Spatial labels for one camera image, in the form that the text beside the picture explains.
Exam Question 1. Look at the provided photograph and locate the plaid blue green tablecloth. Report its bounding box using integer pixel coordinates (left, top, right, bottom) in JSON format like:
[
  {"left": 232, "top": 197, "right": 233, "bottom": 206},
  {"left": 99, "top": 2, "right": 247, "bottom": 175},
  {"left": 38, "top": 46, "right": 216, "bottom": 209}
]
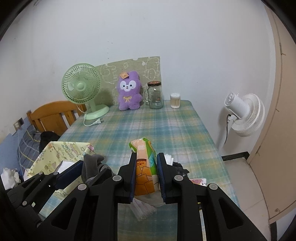
[{"left": 39, "top": 99, "right": 240, "bottom": 241}]

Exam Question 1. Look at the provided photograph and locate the cotton swab container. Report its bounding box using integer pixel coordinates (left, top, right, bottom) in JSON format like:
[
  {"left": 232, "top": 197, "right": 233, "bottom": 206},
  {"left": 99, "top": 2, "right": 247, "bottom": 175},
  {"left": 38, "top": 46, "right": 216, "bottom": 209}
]
[{"left": 170, "top": 93, "right": 181, "bottom": 108}]

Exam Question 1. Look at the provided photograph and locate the dark grey sock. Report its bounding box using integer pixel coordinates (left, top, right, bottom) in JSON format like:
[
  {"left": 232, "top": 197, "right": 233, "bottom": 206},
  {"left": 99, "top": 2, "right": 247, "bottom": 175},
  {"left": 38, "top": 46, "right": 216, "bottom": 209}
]
[{"left": 81, "top": 154, "right": 114, "bottom": 184}]

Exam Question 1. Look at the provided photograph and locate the pink white folded cloth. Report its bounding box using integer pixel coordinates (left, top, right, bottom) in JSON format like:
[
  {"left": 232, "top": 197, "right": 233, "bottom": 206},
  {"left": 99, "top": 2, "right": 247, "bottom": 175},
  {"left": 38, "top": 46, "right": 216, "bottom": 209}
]
[{"left": 190, "top": 178, "right": 207, "bottom": 186}]

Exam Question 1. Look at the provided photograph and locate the glass mason jar mug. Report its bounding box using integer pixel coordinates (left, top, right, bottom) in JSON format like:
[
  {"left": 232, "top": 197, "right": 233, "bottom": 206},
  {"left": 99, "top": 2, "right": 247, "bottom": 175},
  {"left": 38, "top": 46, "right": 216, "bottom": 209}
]
[{"left": 144, "top": 81, "right": 163, "bottom": 109}]

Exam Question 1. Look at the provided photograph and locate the clear plastic package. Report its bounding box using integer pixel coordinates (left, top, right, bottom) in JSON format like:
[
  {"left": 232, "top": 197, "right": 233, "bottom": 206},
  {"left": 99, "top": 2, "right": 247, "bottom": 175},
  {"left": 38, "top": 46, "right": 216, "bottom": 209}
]
[{"left": 129, "top": 198, "right": 157, "bottom": 221}]

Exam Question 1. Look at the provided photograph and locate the beige cartoon patterned board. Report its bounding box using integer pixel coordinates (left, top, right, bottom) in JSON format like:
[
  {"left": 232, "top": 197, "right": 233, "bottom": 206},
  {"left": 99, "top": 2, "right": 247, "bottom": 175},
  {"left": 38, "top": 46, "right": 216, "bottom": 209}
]
[{"left": 95, "top": 56, "right": 161, "bottom": 106}]

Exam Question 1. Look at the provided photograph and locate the green desk fan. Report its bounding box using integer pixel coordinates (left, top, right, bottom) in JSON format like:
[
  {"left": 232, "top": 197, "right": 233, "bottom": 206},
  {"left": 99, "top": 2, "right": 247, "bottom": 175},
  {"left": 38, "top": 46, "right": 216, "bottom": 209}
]
[{"left": 62, "top": 63, "right": 109, "bottom": 127}]

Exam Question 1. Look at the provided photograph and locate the purple plush bunny toy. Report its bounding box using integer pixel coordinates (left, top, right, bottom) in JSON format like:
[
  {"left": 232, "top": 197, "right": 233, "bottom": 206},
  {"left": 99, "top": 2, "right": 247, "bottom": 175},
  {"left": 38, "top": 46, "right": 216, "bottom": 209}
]
[{"left": 116, "top": 71, "right": 143, "bottom": 111}]

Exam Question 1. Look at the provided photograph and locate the crumpled white cloth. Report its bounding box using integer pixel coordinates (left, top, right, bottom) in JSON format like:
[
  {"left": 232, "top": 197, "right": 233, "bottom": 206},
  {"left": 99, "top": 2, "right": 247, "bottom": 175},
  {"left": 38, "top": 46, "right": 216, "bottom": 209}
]
[{"left": 1, "top": 168, "right": 21, "bottom": 190}]

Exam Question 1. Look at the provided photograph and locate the black sock on table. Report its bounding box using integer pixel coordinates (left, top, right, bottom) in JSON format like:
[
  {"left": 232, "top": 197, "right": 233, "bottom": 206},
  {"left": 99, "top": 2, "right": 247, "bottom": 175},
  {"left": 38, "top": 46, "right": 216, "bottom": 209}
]
[{"left": 173, "top": 162, "right": 190, "bottom": 177}]

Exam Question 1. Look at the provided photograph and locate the black garment on bed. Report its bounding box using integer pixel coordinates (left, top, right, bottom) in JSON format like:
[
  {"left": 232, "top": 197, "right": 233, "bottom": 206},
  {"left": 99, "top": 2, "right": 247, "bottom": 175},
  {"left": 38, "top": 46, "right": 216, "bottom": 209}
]
[{"left": 39, "top": 131, "right": 60, "bottom": 153}]

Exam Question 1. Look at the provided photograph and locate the wall power outlet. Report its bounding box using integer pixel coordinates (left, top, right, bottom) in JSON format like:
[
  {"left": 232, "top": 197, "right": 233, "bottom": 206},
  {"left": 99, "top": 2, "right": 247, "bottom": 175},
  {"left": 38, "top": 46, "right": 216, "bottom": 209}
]
[{"left": 14, "top": 118, "right": 24, "bottom": 130}]

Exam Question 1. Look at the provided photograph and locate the white wall fan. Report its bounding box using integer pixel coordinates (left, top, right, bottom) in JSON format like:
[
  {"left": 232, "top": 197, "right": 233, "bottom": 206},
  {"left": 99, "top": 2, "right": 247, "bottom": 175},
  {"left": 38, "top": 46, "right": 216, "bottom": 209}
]
[{"left": 216, "top": 91, "right": 265, "bottom": 154}]

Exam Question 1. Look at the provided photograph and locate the beige door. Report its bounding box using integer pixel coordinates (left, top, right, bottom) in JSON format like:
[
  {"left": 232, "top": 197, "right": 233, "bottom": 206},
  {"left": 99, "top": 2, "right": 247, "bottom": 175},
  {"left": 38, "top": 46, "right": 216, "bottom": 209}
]
[{"left": 248, "top": 8, "right": 295, "bottom": 223}]

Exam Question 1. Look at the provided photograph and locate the blue plaid pillow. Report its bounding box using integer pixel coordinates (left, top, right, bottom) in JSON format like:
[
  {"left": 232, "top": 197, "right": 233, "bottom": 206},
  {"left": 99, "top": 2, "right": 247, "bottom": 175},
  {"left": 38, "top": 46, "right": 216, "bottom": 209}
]
[{"left": 17, "top": 125, "right": 41, "bottom": 172}]

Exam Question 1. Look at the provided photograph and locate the yellow cartoon fabric storage box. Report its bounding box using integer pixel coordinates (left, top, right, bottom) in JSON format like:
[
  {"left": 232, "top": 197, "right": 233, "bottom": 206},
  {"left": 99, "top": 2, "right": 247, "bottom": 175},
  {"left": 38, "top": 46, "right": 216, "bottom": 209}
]
[{"left": 27, "top": 141, "right": 96, "bottom": 195}]

